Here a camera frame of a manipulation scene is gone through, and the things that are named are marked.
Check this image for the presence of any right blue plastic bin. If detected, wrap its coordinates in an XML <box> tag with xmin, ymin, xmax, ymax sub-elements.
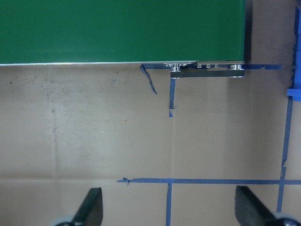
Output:
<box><xmin>287</xmin><ymin>89</ymin><xmax>301</xmax><ymax>102</ymax></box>

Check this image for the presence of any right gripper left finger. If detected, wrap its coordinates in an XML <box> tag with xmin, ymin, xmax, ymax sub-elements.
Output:
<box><xmin>71</xmin><ymin>187</ymin><xmax>103</xmax><ymax>226</ymax></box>

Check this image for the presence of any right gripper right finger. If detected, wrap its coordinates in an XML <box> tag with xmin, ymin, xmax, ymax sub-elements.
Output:
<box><xmin>235</xmin><ymin>186</ymin><xmax>280</xmax><ymax>226</ymax></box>

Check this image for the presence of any green conveyor belt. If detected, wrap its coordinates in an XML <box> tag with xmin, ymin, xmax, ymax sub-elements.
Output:
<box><xmin>0</xmin><ymin>0</ymin><xmax>246</xmax><ymax>78</ymax></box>

